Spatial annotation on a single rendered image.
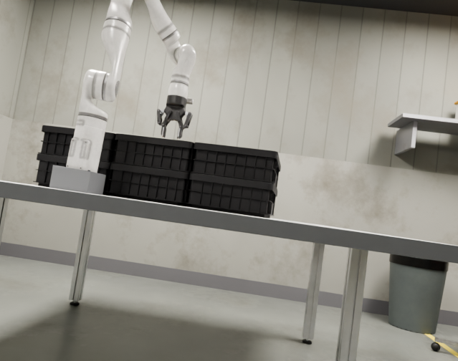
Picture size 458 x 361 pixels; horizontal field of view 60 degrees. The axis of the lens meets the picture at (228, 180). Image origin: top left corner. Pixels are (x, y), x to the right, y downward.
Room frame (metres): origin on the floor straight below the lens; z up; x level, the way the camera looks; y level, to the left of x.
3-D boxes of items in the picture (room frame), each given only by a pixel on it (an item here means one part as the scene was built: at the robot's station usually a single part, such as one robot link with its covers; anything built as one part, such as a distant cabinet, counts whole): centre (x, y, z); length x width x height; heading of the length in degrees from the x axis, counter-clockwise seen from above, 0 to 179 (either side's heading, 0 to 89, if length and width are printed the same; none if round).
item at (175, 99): (1.50, 0.24, 1.06); 0.08 x 0.08 x 0.09
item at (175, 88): (1.52, 0.23, 1.14); 0.11 x 0.09 x 0.06; 169
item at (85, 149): (1.29, 0.47, 0.85); 0.09 x 0.09 x 0.17; 77
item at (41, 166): (1.67, 0.55, 0.76); 0.40 x 0.30 x 0.12; 170
